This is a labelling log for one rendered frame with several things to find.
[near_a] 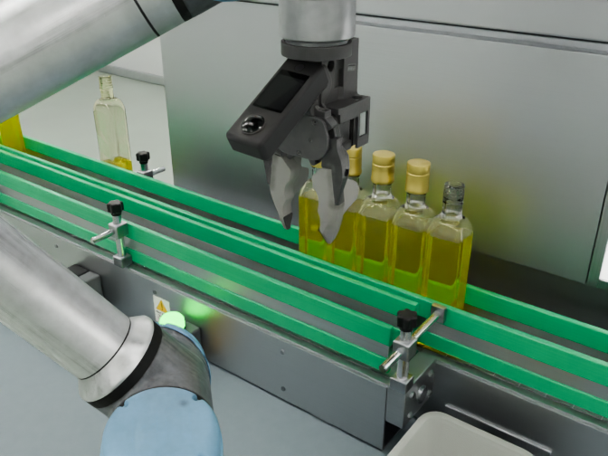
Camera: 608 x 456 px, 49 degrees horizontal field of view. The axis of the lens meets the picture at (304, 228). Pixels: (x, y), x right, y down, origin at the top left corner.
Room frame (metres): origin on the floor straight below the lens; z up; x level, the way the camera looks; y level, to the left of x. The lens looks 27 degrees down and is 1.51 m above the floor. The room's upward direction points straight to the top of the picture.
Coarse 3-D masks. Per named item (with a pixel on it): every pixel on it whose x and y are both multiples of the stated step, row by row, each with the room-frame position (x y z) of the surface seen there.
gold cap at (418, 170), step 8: (408, 160) 0.91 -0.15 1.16; (416, 160) 0.91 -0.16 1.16; (424, 160) 0.91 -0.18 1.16; (408, 168) 0.90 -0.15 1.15; (416, 168) 0.89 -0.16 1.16; (424, 168) 0.89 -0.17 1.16; (408, 176) 0.90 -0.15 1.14; (416, 176) 0.89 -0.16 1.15; (424, 176) 0.89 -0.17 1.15; (408, 184) 0.90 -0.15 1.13; (416, 184) 0.89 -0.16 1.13; (424, 184) 0.89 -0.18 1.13; (408, 192) 0.89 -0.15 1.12; (416, 192) 0.89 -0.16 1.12; (424, 192) 0.89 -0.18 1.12
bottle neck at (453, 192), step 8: (448, 184) 0.88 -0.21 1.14; (456, 184) 0.88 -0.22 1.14; (448, 192) 0.86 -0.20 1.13; (456, 192) 0.86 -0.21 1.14; (448, 200) 0.86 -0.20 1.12; (456, 200) 0.86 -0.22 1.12; (448, 208) 0.86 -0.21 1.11; (456, 208) 0.86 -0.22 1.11; (448, 216) 0.86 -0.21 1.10; (456, 216) 0.86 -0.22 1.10
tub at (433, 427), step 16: (432, 416) 0.73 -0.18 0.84; (448, 416) 0.73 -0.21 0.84; (416, 432) 0.70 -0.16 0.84; (432, 432) 0.73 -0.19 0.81; (448, 432) 0.72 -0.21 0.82; (464, 432) 0.71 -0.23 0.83; (480, 432) 0.70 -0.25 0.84; (400, 448) 0.67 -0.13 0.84; (416, 448) 0.70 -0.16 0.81; (432, 448) 0.73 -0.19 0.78; (448, 448) 0.72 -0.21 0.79; (464, 448) 0.70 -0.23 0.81; (480, 448) 0.69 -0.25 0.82; (496, 448) 0.68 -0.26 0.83; (512, 448) 0.67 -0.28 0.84
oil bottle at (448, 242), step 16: (432, 224) 0.86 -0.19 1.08; (448, 224) 0.85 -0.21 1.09; (464, 224) 0.85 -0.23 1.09; (432, 240) 0.86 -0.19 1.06; (448, 240) 0.84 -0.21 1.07; (464, 240) 0.85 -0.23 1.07; (432, 256) 0.85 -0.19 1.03; (448, 256) 0.84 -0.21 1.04; (464, 256) 0.85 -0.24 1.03; (432, 272) 0.85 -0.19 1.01; (448, 272) 0.84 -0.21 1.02; (464, 272) 0.86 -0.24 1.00; (432, 288) 0.85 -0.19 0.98; (448, 288) 0.84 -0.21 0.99; (464, 288) 0.87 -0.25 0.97; (448, 304) 0.84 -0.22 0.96
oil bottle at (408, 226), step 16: (400, 208) 0.90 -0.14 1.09; (400, 224) 0.89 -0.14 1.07; (416, 224) 0.87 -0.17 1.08; (400, 240) 0.89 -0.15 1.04; (416, 240) 0.87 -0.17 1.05; (400, 256) 0.89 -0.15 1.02; (416, 256) 0.87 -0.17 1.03; (400, 272) 0.88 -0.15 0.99; (416, 272) 0.87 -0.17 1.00; (416, 288) 0.87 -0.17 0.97
